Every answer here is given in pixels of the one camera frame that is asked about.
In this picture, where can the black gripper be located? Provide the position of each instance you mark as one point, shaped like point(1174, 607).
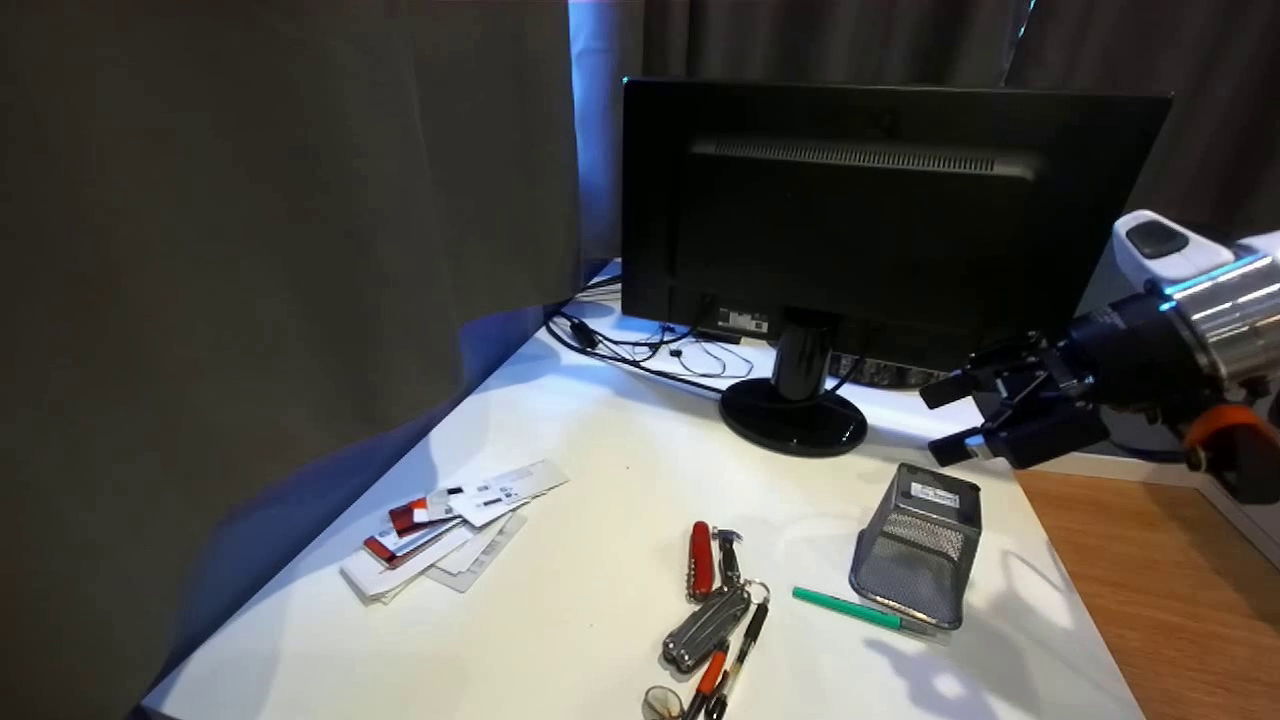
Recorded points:
point(1095, 385)

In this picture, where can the black mesh pen holder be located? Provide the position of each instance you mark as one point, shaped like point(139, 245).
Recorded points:
point(912, 552)

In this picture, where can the green pen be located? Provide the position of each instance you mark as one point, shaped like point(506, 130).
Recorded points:
point(855, 609)

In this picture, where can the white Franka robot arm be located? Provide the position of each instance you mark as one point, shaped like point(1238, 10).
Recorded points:
point(1240, 332)

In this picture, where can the black pen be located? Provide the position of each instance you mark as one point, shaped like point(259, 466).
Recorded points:
point(751, 643)

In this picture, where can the orange pen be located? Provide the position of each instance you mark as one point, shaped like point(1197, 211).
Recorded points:
point(711, 670)

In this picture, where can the black monitor with round stand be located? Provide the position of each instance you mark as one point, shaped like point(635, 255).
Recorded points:
point(880, 224)

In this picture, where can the small black key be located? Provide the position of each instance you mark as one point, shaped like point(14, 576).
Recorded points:
point(728, 557)

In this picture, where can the red pocket knife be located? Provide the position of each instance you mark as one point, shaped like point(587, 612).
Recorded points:
point(703, 560)

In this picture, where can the long white card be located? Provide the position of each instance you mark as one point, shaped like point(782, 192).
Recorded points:
point(514, 490)

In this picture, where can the translucent white card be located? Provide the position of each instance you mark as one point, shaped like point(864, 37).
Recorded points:
point(486, 552)

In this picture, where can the red and white card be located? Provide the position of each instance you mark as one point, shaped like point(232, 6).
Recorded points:
point(406, 512)

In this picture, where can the white packaged item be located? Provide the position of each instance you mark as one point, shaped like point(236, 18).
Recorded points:
point(403, 574)

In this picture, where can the black computer monitor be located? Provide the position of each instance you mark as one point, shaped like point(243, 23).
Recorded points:
point(267, 267)

